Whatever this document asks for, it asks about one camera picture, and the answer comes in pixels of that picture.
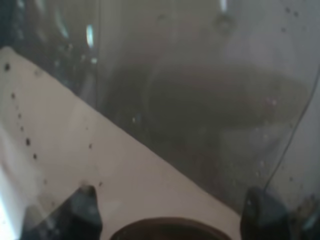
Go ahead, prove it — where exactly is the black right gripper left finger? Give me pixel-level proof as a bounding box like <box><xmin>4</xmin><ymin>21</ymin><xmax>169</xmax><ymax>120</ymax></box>
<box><xmin>22</xmin><ymin>184</ymin><xmax>103</xmax><ymax>240</ymax></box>

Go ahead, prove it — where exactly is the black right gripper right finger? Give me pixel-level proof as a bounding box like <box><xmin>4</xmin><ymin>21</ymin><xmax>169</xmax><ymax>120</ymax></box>
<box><xmin>240</xmin><ymin>187</ymin><xmax>320</xmax><ymax>240</ymax></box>

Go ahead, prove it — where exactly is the brown translucent plastic bottle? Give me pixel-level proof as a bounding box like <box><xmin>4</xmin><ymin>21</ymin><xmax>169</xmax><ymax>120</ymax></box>
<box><xmin>0</xmin><ymin>0</ymin><xmax>320</xmax><ymax>240</ymax></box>

